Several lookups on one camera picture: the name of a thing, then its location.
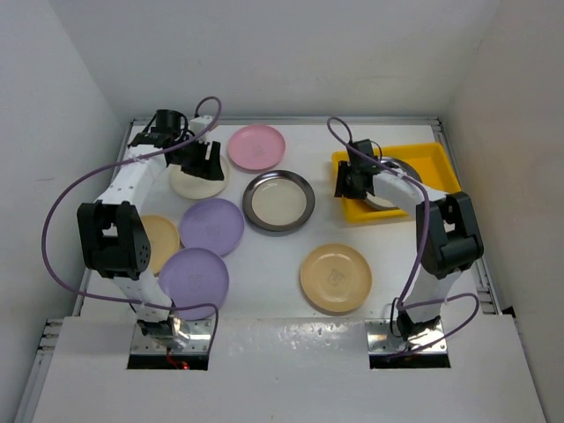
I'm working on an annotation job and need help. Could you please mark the yellow plastic plate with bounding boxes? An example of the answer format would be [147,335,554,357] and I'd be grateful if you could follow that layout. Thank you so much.
[300,243,373,315]
[141,215,180,275]

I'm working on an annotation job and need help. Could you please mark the cream white plastic plate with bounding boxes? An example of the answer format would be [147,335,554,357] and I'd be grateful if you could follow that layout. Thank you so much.
[168,155,230,200]

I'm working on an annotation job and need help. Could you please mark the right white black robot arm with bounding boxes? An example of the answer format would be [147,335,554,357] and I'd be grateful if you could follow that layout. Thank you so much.
[335,139,484,340]

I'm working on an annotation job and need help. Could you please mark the metal base plate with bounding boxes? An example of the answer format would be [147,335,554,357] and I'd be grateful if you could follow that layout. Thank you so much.
[130,316,212,356]
[365,318,448,356]

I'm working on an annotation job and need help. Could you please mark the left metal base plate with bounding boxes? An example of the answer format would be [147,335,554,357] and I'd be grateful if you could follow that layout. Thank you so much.
[130,316,212,356]

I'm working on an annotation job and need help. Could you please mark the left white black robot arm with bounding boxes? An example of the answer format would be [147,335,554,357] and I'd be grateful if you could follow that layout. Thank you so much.
[77,132,224,338]

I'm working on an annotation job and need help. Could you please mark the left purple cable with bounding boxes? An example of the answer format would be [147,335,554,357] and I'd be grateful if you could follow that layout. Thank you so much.
[41,95,223,352]

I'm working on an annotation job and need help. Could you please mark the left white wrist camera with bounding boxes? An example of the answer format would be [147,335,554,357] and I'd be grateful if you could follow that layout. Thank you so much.
[189,115,212,134]

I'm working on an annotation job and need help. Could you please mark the purple plastic plate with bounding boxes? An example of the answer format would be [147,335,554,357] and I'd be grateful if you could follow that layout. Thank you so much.
[178,198,245,256]
[158,248,229,321]

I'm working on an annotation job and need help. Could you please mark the pink plastic plate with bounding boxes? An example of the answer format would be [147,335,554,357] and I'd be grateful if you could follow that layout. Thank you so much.
[226,124,286,171]

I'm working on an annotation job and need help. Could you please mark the purple cable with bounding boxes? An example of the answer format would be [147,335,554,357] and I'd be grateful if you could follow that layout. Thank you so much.
[41,95,223,352]
[326,116,480,360]

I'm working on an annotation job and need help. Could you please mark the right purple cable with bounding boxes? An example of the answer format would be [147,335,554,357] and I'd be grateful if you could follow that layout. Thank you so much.
[326,116,480,360]

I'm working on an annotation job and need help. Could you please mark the dark metal plate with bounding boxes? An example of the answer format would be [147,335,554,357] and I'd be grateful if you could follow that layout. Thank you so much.
[365,157,422,212]
[241,170,316,234]

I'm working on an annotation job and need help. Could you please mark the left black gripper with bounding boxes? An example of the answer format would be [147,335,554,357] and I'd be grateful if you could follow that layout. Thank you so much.
[170,134,223,181]

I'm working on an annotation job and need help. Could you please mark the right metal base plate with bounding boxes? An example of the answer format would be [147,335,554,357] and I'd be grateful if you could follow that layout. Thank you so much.
[365,318,448,356]

